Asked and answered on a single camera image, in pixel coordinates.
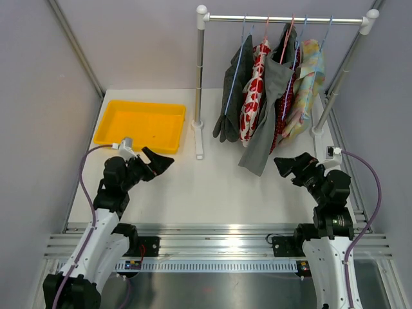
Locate pastel floral skirt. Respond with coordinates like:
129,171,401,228
279,39,325,146

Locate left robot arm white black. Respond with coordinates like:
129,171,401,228
42,144,174,308

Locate yellow plastic tray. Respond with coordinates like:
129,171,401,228
93,100,186,155

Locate plain grey skirt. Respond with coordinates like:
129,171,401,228
238,23,297,176

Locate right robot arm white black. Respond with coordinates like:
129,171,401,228
274,153,362,308

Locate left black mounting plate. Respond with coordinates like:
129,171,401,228
124,236,160,258

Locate blue hanger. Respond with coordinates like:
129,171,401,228
225,16,254,116
282,15,308,120
298,16,333,124

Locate aluminium rail base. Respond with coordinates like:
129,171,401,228
43,223,393,260

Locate silver white clothes rack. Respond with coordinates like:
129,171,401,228
191,1,381,160

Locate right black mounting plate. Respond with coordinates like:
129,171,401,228
272,236,304,258

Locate red white polka-dot skirt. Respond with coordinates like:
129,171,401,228
270,42,300,153

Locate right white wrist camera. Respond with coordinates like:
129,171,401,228
317,146,342,169

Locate dark grey dotted skirt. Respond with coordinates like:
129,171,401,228
212,35,254,143

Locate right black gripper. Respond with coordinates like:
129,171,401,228
274,152,328,205

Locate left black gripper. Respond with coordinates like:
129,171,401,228
121,147,174,191

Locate pink hanger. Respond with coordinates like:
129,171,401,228
261,16,270,62
279,14,295,64

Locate white slotted cable duct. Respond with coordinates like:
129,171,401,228
114,260,297,273

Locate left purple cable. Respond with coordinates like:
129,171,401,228
51,144,114,309

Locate white red floral skirt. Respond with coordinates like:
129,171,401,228
239,36,271,147

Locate black mounting plate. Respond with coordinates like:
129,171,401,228
124,236,160,258
272,236,304,258

